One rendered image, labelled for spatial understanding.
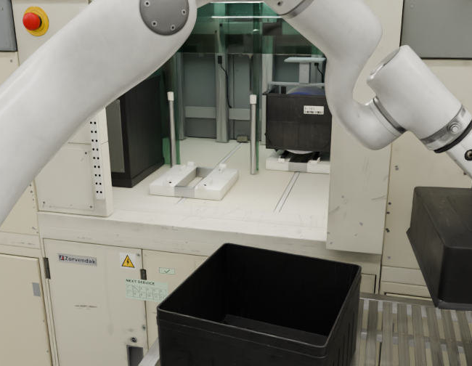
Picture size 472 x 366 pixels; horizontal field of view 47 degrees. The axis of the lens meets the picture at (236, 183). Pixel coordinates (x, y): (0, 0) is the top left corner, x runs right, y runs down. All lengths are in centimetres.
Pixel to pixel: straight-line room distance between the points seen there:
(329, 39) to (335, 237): 55
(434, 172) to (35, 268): 105
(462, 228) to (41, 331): 120
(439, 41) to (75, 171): 90
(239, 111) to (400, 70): 134
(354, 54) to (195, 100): 146
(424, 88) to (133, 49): 46
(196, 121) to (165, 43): 163
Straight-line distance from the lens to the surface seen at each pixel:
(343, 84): 83
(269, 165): 179
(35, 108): 66
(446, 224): 94
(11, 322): 176
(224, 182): 157
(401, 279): 131
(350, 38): 79
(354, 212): 120
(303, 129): 174
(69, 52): 65
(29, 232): 158
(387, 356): 111
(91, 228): 147
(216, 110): 213
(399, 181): 122
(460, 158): 92
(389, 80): 88
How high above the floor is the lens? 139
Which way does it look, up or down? 18 degrees down
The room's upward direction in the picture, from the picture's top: straight up
